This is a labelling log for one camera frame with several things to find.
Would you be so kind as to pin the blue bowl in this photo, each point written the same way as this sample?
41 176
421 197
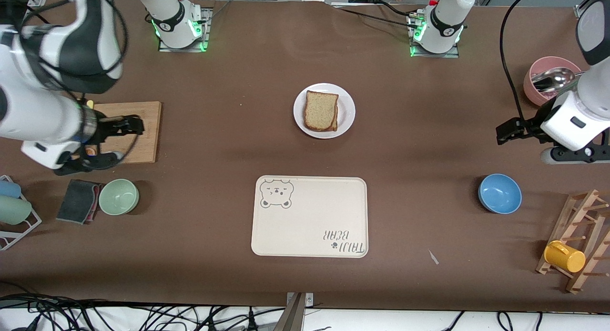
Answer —
500 193

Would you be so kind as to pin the cream tray with bear print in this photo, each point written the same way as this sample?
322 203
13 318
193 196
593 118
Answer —
310 226

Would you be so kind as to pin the pink bowl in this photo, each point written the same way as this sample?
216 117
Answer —
531 90

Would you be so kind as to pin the brown sandwich cover bread slice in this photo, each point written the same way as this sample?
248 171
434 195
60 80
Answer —
320 110

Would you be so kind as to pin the metal table edge bracket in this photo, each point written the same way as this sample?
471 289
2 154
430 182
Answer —
293 316

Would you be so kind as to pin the wooden cutting board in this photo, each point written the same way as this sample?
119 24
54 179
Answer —
143 140

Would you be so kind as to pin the pale green cup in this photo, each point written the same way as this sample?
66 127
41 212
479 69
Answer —
13 210

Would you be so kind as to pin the light blue cup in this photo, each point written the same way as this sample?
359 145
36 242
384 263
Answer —
8 189

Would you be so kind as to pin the wooden mug drying rack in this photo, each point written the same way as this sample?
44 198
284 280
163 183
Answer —
579 212

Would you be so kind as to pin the grey tape scrap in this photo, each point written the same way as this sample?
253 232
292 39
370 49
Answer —
433 257

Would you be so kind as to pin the grey sponge cloth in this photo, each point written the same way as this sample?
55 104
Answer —
78 201

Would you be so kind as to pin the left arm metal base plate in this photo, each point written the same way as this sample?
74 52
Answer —
450 54

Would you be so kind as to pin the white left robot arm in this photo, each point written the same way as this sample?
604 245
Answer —
579 118

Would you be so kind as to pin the yellow plastic mug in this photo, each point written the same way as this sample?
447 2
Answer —
564 257

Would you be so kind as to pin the brown bread slice under egg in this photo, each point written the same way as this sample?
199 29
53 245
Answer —
335 123

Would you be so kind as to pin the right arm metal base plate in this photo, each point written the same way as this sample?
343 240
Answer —
167 48

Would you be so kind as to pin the metal serving spoon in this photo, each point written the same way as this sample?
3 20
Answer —
553 79

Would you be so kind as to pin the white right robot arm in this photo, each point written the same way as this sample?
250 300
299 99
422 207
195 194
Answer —
71 35

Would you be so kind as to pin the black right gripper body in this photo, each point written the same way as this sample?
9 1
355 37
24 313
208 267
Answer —
105 127

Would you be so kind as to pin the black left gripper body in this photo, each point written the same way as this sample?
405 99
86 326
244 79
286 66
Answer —
528 127

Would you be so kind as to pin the white round plate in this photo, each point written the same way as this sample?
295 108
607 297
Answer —
345 109

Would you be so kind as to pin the pale green bowl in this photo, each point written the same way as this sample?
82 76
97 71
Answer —
119 196

